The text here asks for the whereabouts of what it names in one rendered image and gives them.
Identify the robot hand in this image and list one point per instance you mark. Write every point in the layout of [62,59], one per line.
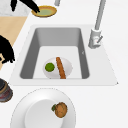
[5,49]
[25,3]

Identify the yellow-rimmed green plate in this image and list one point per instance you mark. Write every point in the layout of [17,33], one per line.
[46,12]

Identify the dark striped jar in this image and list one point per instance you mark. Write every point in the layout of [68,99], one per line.
[4,91]

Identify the green lime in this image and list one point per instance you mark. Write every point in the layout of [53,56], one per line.
[49,67]

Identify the grey kitchen sink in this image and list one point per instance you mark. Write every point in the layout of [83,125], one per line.
[60,53]

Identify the brown baguette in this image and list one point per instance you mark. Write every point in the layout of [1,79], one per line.
[60,67]

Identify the large white plate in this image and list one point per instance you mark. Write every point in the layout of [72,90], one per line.
[36,110]

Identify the silver tap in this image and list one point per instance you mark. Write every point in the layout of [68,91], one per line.
[96,30]

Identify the small brown round thing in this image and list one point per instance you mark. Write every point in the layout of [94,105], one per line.
[60,109]

